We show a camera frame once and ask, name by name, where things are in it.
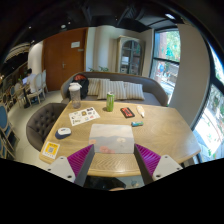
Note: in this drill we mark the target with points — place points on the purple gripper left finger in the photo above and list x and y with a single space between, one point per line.
73 168

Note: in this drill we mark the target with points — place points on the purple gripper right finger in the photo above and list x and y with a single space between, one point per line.
153 166

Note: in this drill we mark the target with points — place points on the yellow QR code card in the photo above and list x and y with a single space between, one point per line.
50 150

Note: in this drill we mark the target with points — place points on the teal small lighter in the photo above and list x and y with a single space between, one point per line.
136 124

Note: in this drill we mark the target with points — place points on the white sticker sheet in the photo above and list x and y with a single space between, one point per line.
82 116

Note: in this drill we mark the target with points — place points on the dark tufted armchair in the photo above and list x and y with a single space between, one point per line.
41 123

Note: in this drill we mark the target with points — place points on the cream white small object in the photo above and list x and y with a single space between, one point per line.
141 111

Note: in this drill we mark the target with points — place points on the blue chair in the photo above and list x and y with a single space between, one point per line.
8 138

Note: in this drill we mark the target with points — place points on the striped cushion right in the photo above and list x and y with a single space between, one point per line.
134 91

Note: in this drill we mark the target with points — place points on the striped cushion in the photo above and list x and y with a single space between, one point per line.
115 87
134 91
94 85

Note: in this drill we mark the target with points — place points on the green drink can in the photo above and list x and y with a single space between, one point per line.
110 101

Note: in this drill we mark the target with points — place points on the clear plastic water bottle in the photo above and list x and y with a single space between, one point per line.
74 89

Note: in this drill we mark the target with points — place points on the striped cushion middle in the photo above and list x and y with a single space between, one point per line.
115 87

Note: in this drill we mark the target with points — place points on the grey sofa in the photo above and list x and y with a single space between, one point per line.
153 92

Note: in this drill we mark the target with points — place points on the striped cushion left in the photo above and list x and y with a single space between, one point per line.
94 85

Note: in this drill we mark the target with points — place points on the black backpack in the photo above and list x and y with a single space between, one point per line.
84 82

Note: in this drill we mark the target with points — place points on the white dining chair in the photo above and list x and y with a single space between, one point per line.
39 90

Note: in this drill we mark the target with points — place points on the seated person white shirt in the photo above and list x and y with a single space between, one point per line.
31 80

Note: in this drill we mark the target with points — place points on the wooden door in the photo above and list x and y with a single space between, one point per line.
64 56

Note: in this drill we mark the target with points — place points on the glass door cabinet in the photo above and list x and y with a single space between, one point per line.
130 55

